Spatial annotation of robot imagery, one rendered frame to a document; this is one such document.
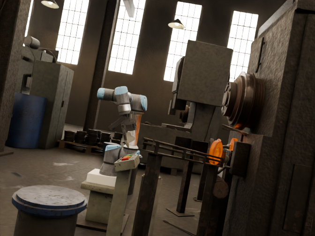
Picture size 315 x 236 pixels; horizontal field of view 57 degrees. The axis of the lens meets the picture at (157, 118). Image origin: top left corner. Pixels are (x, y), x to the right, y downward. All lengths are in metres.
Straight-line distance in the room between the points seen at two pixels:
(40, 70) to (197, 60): 2.70
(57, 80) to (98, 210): 3.37
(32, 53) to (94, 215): 7.79
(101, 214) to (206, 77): 3.35
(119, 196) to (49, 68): 3.96
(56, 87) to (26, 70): 4.55
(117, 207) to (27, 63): 8.39
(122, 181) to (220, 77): 3.72
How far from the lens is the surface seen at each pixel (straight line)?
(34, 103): 5.11
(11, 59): 4.33
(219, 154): 1.94
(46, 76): 5.35
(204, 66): 5.04
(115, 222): 1.71
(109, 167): 2.23
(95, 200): 2.27
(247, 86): 2.21
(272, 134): 1.96
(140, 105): 2.16
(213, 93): 5.03
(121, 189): 1.66
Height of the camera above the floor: 0.85
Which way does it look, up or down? level
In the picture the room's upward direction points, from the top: 10 degrees clockwise
